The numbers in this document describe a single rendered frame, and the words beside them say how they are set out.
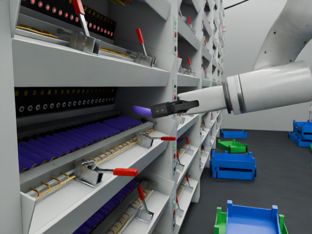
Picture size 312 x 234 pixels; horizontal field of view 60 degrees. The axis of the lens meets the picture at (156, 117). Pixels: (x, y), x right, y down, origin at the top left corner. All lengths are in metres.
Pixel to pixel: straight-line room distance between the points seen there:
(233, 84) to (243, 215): 0.84
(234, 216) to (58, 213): 1.03
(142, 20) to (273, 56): 0.40
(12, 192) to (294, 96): 0.50
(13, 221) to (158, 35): 0.68
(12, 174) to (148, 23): 0.67
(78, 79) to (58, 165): 0.13
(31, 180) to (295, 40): 0.55
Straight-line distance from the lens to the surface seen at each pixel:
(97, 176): 0.42
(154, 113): 0.62
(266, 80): 0.58
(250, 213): 1.31
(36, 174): 0.38
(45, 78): 0.32
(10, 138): 0.27
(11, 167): 0.28
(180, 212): 1.18
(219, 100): 0.57
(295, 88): 0.58
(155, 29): 0.85
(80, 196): 0.40
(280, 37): 0.65
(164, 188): 0.89
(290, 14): 0.58
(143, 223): 0.72
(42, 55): 0.31
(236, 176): 2.09
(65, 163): 0.42
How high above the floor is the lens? 0.67
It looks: 6 degrees down
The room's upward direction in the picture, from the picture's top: straight up
